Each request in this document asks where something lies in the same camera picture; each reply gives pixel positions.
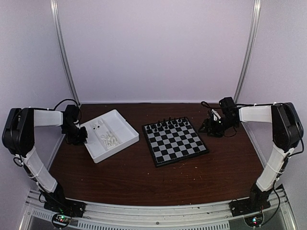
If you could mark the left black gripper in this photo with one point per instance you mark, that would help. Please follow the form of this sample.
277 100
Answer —
80 140

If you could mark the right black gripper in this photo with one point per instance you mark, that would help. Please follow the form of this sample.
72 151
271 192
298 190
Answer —
212 128

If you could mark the white plastic compartment tray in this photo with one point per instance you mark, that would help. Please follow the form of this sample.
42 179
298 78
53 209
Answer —
108 134

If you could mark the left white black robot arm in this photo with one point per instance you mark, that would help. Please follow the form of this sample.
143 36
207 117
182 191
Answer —
19 138

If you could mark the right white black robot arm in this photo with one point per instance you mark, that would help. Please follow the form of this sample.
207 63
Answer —
287 133

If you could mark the black grey chess board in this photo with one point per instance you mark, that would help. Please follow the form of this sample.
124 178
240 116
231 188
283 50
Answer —
173 140

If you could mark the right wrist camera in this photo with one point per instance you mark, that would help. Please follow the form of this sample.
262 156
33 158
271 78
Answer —
215 115

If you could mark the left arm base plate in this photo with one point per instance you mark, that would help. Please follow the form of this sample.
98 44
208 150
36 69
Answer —
71 208

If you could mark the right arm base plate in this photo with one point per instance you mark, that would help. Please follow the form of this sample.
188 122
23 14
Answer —
244 206

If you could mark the front aluminium rail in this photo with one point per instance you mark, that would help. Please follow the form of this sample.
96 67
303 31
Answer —
211 216

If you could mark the right aluminium frame post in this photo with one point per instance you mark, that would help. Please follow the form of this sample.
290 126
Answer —
250 44

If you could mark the aluminium frame post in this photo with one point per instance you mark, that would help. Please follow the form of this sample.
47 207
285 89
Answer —
250 44
63 53

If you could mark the left aluminium frame post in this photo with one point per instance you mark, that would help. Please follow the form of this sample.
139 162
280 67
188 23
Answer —
63 53

